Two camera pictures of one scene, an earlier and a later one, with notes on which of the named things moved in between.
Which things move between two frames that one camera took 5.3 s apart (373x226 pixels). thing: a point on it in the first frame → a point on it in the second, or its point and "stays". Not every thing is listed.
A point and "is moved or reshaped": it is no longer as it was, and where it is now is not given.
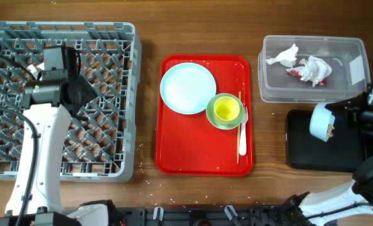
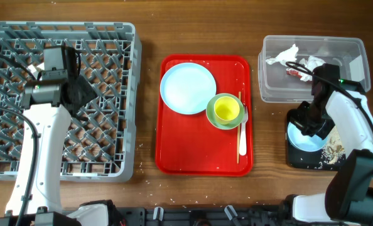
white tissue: (287, 57) stays
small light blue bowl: (321, 120) is moved or reshaped
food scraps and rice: (329, 132) is moved or reshaped
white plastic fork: (243, 137) stays
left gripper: (88, 93) stays
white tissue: (315, 70) stays
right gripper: (350, 111) → (296, 118)
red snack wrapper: (294, 72) stays
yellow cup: (226, 110) stays
